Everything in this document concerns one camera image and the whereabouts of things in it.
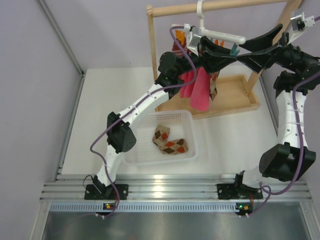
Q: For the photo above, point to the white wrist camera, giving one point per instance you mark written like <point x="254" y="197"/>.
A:
<point x="193" y="37"/>
<point x="299" y="23"/>

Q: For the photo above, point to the aluminium frame post left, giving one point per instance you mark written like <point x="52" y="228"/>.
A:
<point x="60" y="35"/>

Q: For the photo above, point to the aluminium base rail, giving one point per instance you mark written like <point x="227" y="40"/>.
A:
<point x="167" y="193"/>

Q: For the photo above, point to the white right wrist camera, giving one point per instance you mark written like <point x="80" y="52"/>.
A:
<point x="299" y="23"/>

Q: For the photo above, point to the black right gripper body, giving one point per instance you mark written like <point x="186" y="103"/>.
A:
<point x="288" y="57"/>

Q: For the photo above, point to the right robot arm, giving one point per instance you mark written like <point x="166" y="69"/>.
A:
<point x="290" y="158"/>

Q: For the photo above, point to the beige maroon striped sock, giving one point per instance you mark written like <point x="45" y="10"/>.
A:
<point x="177" y="51"/>

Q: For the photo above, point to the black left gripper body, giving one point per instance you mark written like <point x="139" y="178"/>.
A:
<point x="186" y="65"/>

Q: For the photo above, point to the teal clip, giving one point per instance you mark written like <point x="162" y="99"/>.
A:
<point x="234" y="50"/>

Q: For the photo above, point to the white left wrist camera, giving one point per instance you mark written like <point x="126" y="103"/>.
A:
<point x="193" y="37"/>

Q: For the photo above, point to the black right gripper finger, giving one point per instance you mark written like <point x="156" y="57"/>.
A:
<point x="259" y="60"/>
<point x="262" y="42"/>

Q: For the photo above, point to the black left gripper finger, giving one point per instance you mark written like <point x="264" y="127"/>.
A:
<point x="207" y="45"/>
<point x="214" y="61"/>

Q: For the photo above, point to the white plastic basket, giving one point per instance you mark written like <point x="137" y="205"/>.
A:
<point x="145" y="153"/>

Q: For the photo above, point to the argyle beige orange sock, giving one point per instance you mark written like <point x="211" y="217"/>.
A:
<point x="213" y="85"/>

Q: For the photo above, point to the orange clip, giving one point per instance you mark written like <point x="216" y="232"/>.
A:
<point x="180" y="36"/>
<point x="219" y="42"/>

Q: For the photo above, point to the wooden drying rack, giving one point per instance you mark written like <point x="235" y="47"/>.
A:
<point x="235" y="92"/>

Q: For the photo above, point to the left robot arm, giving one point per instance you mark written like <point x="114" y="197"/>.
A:
<point x="120" y="126"/>

